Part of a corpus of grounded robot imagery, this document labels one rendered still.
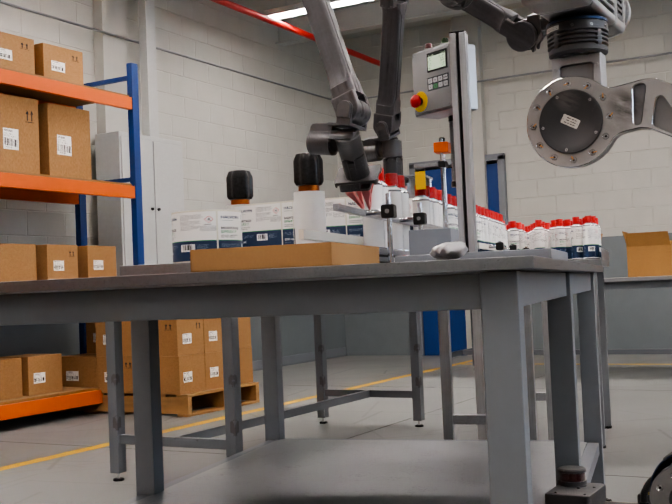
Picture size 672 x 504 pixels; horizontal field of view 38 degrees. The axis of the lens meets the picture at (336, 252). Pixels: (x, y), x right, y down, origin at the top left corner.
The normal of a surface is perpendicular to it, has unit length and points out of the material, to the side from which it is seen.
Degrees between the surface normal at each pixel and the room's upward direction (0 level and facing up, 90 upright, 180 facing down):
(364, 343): 90
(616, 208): 90
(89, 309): 90
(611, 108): 90
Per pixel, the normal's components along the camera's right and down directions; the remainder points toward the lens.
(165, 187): 0.87, -0.05
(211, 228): 0.29, -0.05
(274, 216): -0.41, -0.02
